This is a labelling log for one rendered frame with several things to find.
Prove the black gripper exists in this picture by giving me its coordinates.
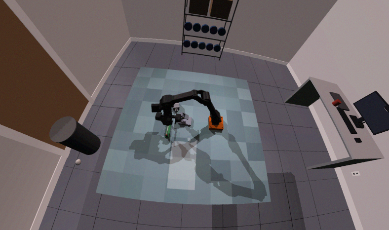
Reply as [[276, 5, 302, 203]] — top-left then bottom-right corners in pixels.
[[155, 112, 181, 124]]

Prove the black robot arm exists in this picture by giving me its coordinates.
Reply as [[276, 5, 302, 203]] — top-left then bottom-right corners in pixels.
[[151, 89, 221, 126]]

